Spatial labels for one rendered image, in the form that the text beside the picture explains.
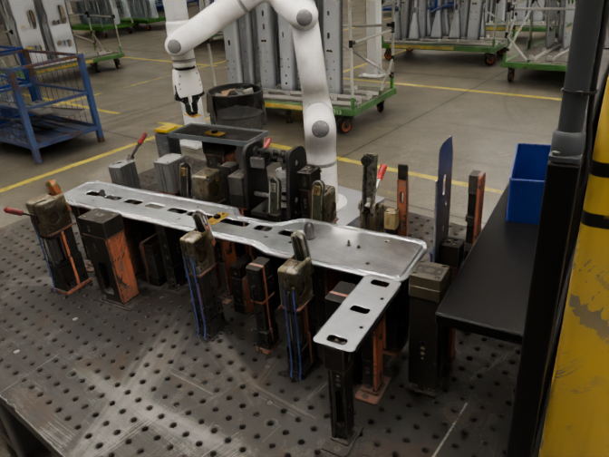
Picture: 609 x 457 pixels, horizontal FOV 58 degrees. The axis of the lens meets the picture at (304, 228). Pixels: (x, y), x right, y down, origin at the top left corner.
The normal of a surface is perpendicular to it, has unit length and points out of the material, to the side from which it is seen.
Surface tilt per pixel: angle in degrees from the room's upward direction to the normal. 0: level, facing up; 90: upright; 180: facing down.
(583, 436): 90
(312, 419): 0
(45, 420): 0
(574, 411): 90
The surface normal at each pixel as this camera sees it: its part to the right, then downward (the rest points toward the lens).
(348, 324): -0.07, -0.89
